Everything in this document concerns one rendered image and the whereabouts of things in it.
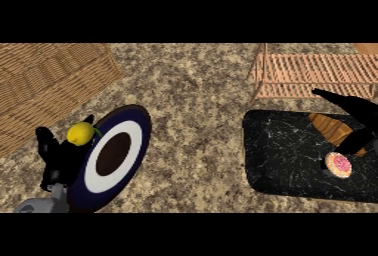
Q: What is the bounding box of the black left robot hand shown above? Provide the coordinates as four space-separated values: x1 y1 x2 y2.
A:
34 114 96 193

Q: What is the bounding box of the navy and white plate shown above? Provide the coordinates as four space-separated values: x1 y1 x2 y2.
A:
67 104 154 214

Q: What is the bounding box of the pink frosted donut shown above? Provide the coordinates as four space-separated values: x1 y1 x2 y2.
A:
324 151 355 179

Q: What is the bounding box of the black marble tray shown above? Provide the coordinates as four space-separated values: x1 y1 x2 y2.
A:
242 109 378 204

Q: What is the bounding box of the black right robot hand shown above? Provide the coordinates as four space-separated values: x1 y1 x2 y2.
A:
310 88 378 156

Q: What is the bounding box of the copper wire tiered shelf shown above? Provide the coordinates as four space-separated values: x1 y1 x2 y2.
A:
247 42 378 101

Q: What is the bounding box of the brown croissant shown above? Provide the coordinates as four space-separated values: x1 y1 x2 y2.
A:
307 112 369 158

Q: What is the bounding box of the yellow lemon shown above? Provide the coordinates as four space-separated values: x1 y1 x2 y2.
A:
67 121 104 147

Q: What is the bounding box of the brown wicker basket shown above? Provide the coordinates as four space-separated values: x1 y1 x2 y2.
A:
0 42 124 158

